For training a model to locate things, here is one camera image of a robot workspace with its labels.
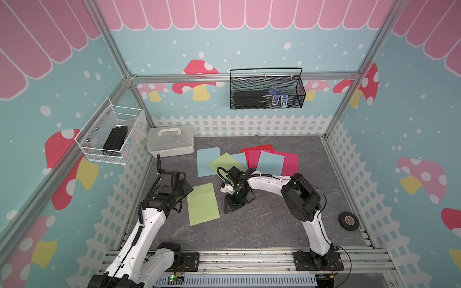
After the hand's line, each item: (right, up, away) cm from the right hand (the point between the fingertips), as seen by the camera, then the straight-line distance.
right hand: (228, 211), depth 87 cm
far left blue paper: (-15, +26, +23) cm, 38 cm away
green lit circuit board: (-21, -23, -14) cm, 34 cm away
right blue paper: (+24, +22, +22) cm, 39 cm away
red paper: (+25, +32, +29) cm, 50 cm away
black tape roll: (+58, -4, -2) cm, 58 cm away
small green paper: (-2, +23, +20) cm, 31 cm away
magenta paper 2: (+37, +22, +20) cm, 47 cm away
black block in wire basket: (-44, +33, -17) cm, 58 cm away
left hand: (-18, +12, -6) cm, 23 cm away
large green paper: (-13, +2, +5) cm, 14 cm away
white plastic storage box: (-35, +36, +18) cm, 53 cm away
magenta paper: (+14, +26, +23) cm, 38 cm away
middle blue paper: (+7, +25, +23) cm, 35 cm away
